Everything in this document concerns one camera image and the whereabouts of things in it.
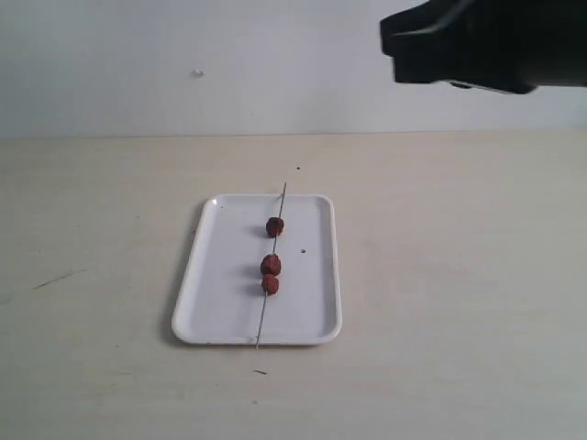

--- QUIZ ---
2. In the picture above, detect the red berry bottom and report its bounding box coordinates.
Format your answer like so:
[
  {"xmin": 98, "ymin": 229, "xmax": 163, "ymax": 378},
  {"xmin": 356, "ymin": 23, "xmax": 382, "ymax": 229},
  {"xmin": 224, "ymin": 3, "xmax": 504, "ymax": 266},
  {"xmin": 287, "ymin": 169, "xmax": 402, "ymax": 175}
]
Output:
[{"xmin": 265, "ymin": 216, "xmax": 284, "ymax": 238}]

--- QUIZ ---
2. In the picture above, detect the white rectangular plastic tray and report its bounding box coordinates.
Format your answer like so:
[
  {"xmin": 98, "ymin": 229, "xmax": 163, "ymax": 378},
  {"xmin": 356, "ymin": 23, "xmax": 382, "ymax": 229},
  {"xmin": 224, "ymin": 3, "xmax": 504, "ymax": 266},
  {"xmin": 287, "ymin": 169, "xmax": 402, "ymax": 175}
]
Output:
[{"xmin": 172, "ymin": 192, "xmax": 342, "ymax": 346}]

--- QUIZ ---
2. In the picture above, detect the red berry top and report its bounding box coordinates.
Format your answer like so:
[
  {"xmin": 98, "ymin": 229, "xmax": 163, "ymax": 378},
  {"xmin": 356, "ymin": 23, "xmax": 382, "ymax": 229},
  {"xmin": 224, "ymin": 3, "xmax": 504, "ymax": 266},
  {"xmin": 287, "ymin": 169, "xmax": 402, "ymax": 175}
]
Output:
[{"xmin": 261, "ymin": 273, "xmax": 280, "ymax": 296}]

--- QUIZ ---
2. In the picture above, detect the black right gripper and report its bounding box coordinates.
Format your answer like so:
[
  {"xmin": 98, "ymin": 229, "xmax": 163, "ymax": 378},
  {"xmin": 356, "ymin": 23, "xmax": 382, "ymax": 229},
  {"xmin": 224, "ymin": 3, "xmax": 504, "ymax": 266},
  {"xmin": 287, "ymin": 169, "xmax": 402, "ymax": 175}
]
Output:
[{"xmin": 379, "ymin": 0, "xmax": 586, "ymax": 94}]

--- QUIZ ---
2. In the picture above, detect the red berry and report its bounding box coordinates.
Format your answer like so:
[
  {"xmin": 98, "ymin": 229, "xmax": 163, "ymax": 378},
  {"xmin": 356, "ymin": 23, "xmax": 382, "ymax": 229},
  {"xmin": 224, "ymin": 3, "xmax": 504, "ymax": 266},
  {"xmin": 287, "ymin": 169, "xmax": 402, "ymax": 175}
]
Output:
[
  {"xmin": 265, "ymin": 216, "xmax": 284, "ymax": 238},
  {"xmin": 260, "ymin": 253, "xmax": 282, "ymax": 276},
  {"xmin": 261, "ymin": 273, "xmax": 280, "ymax": 296}
]

